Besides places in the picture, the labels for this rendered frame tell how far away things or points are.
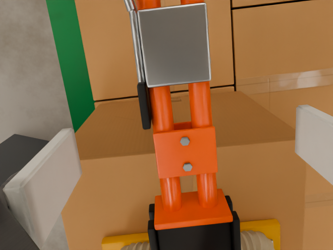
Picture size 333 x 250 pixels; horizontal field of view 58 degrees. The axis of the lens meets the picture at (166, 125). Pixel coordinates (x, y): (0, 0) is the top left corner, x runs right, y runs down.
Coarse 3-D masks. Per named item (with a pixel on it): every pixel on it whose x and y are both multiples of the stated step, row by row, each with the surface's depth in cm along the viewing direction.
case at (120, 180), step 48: (240, 96) 77; (96, 144) 52; (144, 144) 50; (240, 144) 46; (288, 144) 46; (96, 192) 48; (144, 192) 48; (240, 192) 48; (288, 192) 48; (96, 240) 50; (288, 240) 51
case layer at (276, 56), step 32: (96, 0) 76; (224, 0) 77; (256, 0) 77; (288, 0) 78; (320, 0) 78; (96, 32) 79; (128, 32) 79; (224, 32) 79; (256, 32) 80; (288, 32) 80; (320, 32) 80; (96, 64) 81; (128, 64) 81; (224, 64) 82; (256, 64) 82; (288, 64) 82; (320, 64) 82; (96, 96) 84; (128, 96) 84; (256, 96) 85; (288, 96) 85; (320, 96) 85; (320, 192) 94; (320, 224) 98
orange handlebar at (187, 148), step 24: (144, 0) 26; (192, 0) 27; (168, 96) 29; (192, 96) 29; (168, 120) 30; (192, 120) 30; (168, 144) 30; (192, 144) 30; (168, 168) 31; (192, 168) 31; (216, 168) 31; (168, 192) 32; (216, 192) 33
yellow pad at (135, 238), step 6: (132, 234) 49; (138, 234) 49; (144, 234) 49; (108, 240) 49; (114, 240) 48; (120, 240) 48; (126, 240) 48; (132, 240) 48; (138, 240) 48; (144, 240) 48; (102, 246) 48; (108, 246) 48; (114, 246) 48; (120, 246) 48
